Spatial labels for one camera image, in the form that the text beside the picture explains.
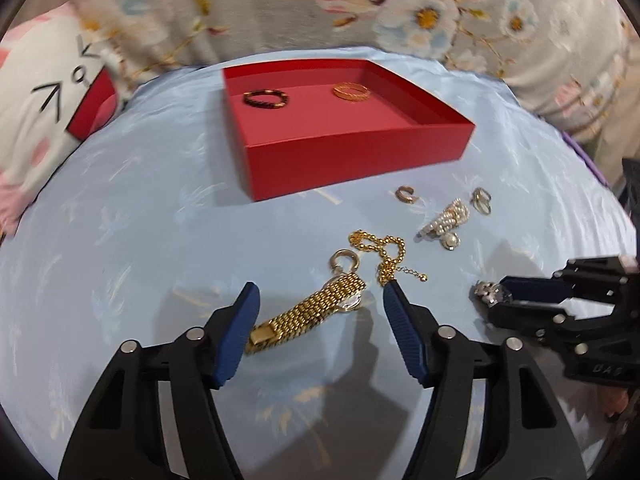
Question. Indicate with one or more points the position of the white cat face pillow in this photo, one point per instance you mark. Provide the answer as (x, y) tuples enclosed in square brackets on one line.
[(35, 125)]

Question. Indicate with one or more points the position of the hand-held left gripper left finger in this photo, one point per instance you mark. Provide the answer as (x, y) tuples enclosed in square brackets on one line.
[(235, 332)]

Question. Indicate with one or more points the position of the purple cloth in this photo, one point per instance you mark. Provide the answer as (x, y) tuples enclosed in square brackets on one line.
[(587, 155)]

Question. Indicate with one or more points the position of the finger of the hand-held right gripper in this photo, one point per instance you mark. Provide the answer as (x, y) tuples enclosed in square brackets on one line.
[(525, 320), (535, 288)]

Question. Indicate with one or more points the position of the grey floral blanket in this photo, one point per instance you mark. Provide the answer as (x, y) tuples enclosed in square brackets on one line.
[(500, 35)]

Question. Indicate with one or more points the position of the light blue palm-print sheet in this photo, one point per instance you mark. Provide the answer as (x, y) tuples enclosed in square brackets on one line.
[(150, 240)]

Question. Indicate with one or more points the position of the gold twisted bangle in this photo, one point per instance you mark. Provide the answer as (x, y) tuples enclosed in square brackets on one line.
[(340, 94)]

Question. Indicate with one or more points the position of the red cardboard box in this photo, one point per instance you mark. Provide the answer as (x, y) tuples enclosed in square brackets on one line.
[(350, 147)]

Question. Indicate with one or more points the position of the gold hoop earring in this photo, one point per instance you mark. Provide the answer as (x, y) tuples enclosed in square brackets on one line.
[(335, 261)]

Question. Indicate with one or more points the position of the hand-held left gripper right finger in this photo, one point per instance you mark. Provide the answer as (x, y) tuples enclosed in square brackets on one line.
[(405, 332)]

